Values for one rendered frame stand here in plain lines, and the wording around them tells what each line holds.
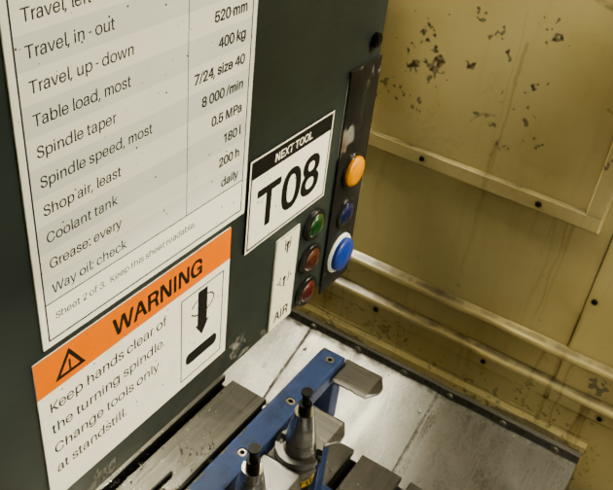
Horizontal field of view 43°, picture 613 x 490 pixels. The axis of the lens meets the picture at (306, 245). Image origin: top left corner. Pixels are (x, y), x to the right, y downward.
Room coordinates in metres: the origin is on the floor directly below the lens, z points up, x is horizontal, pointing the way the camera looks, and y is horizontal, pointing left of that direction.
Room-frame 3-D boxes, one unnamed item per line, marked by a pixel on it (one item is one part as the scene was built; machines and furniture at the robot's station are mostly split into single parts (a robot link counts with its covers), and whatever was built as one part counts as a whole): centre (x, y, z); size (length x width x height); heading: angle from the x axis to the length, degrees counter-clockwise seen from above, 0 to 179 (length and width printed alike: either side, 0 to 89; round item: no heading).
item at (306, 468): (0.67, -0.02, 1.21); 0.06 x 0.06 x 0.03
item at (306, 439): (0.67, -0.02, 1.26); 0.04 x 0.04 x 0.07
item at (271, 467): (0.62, 0.00, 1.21); 0.07 x 0.05 x 0.01; 61
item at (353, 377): (0.82, -0.10, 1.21); 0.07 x 0.05 x 0.01; 61
